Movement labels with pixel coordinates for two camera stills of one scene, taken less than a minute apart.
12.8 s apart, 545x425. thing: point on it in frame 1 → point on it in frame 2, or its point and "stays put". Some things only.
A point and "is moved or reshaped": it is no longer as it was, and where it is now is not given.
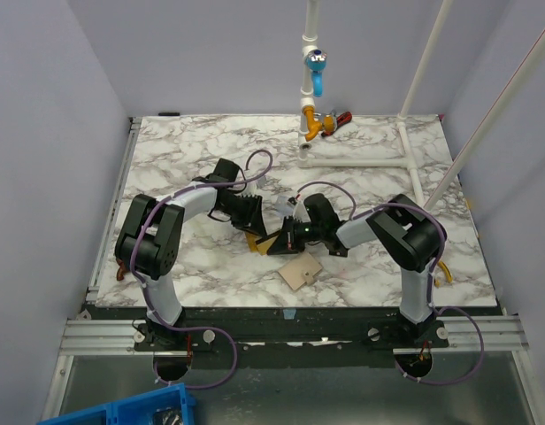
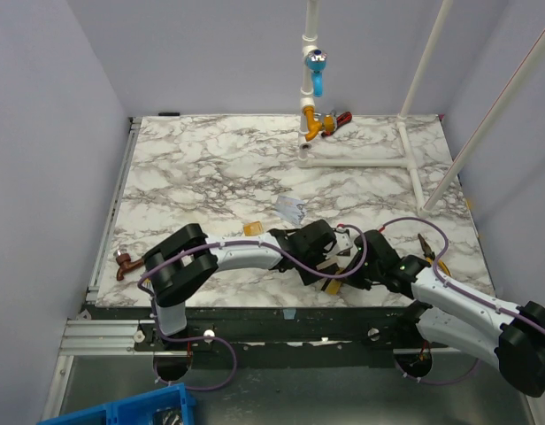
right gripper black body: [290, 235] → [358, 274]
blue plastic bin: [165, 405] stays put
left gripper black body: [233, 209] → [313, 258]
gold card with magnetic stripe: [264, 246] is moved or reshaped
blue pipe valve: [316, 61] stays put
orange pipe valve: [314, 127] stays put
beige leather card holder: [300, 271] is moved or reshaped
